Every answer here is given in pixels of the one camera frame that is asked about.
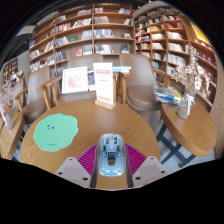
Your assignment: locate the glass vase with dried flowers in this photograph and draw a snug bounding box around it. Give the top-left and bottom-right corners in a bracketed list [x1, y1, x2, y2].
[173, 46, 212, 120]
[0, 71, 26, 131]

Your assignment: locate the dark blue standing book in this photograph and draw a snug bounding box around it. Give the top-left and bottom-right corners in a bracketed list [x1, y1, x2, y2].
[87, 70, 97, 92]

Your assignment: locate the stack of teal books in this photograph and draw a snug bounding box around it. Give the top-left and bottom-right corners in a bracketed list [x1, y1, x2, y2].
[112, 65, 132, 74]

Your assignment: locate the white framed floral picture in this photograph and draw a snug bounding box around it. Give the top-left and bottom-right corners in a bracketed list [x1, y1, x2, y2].
[61, 66, 89, 95]

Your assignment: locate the green blob-shaped mouse pad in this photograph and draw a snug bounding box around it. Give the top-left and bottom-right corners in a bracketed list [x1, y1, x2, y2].
[32, 113, 80, 153]

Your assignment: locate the small distant bookshelf unit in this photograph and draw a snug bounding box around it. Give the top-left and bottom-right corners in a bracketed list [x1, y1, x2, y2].
[1, 57, 19, 84]

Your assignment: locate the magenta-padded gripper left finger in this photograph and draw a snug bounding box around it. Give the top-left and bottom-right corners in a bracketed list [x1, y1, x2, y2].
[54, 143, 99, 189]

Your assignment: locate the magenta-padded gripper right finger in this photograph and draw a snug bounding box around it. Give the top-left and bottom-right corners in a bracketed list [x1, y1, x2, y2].
[123, 143, 170, 188]

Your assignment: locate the stack of colourful books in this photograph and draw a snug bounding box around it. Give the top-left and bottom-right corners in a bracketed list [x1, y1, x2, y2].
[153, 85, 183, 106]

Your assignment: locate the white sign on wooden base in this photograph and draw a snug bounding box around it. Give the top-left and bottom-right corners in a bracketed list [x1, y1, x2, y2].
[92, 62, 117, 111]

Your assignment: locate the curved wooden bookshelf unit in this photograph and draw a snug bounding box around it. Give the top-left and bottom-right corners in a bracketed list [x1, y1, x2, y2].
[133, 6, 219, 108]

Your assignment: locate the wide wooden bookshelf unit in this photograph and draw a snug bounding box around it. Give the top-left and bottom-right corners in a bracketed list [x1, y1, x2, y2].
[27, 3, 134, 76]

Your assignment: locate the transparent blue computer mouse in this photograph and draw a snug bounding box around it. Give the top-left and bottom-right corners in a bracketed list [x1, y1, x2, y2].
[95, 133, 128, 178]

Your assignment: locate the round wooden side table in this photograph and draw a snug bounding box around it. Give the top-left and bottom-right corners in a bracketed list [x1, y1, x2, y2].
[0, 111, 26, 161]
[156, 99, 218, 168]

